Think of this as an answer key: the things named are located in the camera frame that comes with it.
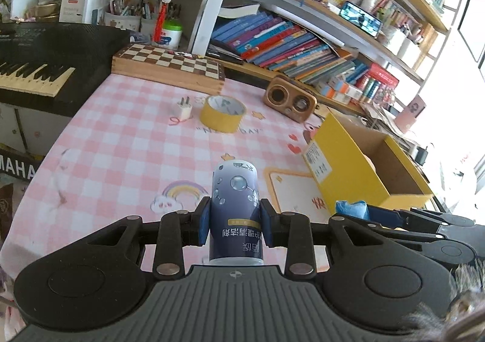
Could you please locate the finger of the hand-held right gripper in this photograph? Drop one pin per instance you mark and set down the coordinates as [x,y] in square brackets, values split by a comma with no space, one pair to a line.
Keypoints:
[384,217]
[401,236]

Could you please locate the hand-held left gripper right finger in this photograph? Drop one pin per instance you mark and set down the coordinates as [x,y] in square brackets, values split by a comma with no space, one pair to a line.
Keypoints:
[266,224]

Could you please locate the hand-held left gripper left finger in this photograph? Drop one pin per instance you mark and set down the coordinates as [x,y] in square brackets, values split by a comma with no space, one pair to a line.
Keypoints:
[202,222]

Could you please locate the blue printed can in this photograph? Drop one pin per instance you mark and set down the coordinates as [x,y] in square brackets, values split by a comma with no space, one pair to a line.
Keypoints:
[235,213]

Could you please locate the light blue cloth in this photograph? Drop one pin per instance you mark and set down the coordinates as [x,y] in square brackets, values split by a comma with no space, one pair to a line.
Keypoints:
[350,209]

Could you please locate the yellow cardboard box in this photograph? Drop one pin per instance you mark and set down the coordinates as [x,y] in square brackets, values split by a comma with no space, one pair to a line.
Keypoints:
[348,167]

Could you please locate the pink checked desktop cloth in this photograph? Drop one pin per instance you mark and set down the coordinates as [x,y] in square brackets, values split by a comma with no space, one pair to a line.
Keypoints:
[125,145]

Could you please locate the grey furry cloth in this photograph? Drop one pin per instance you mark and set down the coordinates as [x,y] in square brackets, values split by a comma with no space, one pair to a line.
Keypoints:
[454,311]

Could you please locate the black charger adapter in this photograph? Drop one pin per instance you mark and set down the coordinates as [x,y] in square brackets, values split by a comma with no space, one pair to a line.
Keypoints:
[422,155]

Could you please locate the pile of papers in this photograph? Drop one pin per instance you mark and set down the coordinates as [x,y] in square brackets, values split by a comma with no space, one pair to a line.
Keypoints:
[386,126]

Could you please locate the pink cylindrical container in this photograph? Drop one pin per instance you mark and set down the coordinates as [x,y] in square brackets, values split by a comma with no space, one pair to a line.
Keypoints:
[410,114]

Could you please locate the yellow tape roll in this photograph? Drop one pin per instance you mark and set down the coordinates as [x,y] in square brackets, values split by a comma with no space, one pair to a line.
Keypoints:
[223,116]

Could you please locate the white plug adapter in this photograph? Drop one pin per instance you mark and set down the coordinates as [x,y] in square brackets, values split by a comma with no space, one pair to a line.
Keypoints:
[183,110]

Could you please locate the brown retro radio speaker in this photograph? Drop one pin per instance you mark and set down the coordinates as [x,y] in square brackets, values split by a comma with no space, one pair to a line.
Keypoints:
[290,99]

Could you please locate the orange and blue carton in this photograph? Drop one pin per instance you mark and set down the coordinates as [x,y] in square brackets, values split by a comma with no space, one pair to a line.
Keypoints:
[339,96]
[344,86]

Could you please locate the row of red packets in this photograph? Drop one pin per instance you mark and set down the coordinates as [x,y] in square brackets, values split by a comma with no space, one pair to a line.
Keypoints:
[377,82]

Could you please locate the wooden chessboard box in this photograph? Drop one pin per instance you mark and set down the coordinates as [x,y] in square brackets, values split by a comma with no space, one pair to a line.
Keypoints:
[166,65]

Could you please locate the black stapler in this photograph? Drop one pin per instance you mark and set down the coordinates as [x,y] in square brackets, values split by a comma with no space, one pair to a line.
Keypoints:
[223,54]

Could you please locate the wooden bookshelf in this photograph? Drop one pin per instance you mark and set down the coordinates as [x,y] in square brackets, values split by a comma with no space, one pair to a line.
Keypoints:
[379,46]

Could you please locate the row of colourful children's books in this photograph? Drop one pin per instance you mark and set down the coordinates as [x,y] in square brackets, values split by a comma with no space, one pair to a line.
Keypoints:
[288,50]

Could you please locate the white jar with green lid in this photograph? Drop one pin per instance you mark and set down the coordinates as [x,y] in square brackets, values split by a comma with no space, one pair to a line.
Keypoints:
[171,35]

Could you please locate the phone with lit screen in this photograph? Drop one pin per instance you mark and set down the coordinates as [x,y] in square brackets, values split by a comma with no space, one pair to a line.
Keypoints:
[360,19]

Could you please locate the red tassel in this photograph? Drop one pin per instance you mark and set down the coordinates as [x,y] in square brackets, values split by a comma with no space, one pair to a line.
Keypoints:
[163,20]

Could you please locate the black book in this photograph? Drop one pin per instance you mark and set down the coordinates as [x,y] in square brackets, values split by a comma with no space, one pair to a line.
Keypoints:
[238,10]

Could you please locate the white cup of brushes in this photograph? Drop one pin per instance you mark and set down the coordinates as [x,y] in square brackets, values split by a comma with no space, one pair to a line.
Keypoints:
[121,18]

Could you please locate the black electronic keyboard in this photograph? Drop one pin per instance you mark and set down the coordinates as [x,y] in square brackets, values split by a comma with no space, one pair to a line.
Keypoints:
[45,61]

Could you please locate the white carton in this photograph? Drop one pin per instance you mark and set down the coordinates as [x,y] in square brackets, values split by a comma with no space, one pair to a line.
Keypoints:
[72,6]

